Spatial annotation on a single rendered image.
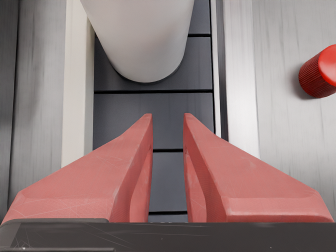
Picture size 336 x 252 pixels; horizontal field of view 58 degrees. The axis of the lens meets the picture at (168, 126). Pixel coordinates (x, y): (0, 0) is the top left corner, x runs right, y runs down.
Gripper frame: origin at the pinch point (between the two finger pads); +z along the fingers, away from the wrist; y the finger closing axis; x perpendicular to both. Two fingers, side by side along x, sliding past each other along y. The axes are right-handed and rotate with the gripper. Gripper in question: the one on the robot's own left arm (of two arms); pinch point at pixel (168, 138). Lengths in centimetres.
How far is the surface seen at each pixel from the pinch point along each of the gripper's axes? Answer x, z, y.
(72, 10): -3.1, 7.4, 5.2
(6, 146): 7.1, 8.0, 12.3
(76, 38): -1.9, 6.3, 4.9
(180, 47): -1.5, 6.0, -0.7
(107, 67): 0.9, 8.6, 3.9
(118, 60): -1.0, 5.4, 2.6
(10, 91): 4.1, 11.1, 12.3
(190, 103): 2.6, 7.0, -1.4
